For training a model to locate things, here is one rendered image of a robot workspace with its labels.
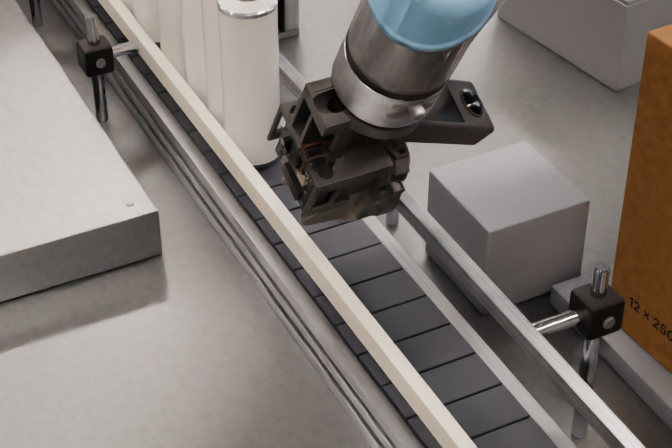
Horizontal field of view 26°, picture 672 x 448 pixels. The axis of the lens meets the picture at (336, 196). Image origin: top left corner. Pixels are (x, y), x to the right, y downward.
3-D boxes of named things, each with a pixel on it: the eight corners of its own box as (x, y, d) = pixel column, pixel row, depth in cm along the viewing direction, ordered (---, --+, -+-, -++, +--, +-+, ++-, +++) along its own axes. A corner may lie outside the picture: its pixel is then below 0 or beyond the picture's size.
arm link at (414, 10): (540, -51, 89) (466, 35, 85) (483, 44, 98) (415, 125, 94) (437, -126, 89) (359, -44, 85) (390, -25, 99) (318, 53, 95)
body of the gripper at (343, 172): (263, 138, 110) (295, 56, 100) (363, 110, 113) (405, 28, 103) (301, 226, 108) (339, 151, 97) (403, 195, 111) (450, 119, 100)
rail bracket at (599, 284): (504, 445, 111) (520, 277, 101) (583, 414, 114) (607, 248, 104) (527, 473, 109) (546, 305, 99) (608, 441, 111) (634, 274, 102)
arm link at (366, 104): (425, -7, 99) (475, 94, 96) (407, 29, 103) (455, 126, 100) (326, 18, 96) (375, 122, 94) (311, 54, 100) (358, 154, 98)
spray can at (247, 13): (216, 148, 135) (204, -54, 122) (266, 133, 136) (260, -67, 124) (239, 176, 131) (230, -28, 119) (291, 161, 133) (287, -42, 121)
